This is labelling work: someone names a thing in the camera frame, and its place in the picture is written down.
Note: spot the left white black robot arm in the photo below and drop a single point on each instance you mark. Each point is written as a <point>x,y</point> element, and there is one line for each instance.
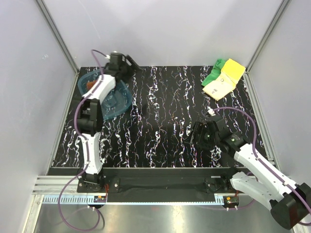
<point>88,117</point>

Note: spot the aluminium frame rail front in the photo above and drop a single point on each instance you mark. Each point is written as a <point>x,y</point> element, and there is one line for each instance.
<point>63,190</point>

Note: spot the cream towel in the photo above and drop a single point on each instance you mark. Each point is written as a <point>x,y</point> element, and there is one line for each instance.
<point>220,87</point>

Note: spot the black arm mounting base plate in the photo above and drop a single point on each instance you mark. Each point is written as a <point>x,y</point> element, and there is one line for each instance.
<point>192,180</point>

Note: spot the aluminium frame post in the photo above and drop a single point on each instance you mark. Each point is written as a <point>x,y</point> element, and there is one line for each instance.
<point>56,33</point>
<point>271,27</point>

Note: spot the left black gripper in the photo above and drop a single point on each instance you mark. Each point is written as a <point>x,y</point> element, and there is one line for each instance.
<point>130,68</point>

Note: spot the left aluminium frame post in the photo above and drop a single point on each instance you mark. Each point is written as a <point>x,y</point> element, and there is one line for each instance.
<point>56,33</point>

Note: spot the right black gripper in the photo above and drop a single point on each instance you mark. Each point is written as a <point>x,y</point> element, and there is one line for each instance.
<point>199,128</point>

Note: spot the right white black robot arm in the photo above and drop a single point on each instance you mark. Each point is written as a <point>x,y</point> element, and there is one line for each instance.
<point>287,201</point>

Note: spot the right aluminium frame post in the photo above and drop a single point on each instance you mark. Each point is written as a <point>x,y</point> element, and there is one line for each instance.
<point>271,27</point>

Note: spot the green towel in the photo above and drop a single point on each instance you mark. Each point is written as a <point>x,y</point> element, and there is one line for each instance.
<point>215,72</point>

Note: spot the teal transparent plastic bin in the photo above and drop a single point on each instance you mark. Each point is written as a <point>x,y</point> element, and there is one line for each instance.
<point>116,102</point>

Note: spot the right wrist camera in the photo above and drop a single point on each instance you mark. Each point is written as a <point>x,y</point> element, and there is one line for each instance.
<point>211,112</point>

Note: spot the brown towel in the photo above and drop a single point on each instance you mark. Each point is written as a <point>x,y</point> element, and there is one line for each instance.
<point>89,85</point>

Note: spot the yellow towel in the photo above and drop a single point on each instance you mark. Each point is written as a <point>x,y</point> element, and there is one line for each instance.
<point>233,70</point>

